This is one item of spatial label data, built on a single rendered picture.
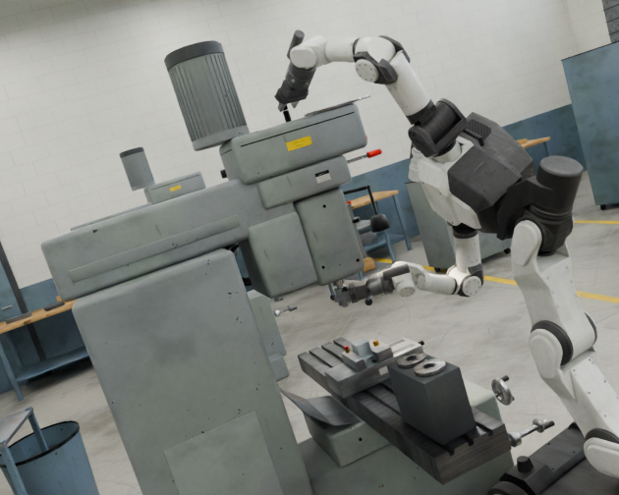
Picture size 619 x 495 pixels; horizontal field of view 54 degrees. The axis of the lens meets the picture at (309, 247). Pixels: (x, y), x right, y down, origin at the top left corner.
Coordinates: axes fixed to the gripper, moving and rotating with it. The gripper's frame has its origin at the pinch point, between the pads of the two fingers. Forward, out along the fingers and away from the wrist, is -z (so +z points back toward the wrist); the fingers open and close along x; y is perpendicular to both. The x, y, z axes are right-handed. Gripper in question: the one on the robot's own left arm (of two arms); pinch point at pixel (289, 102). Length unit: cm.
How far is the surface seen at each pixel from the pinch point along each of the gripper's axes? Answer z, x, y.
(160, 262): -25, -59, -29
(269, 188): -9.7, -19.6, -24.1
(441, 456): 0, -26, -121
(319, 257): -24, -9, -49
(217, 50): 10.3, -19.9, 19.2
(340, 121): 4.5, 10.0, -16.1
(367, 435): -51, -16, -107
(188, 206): -15, -46, -18
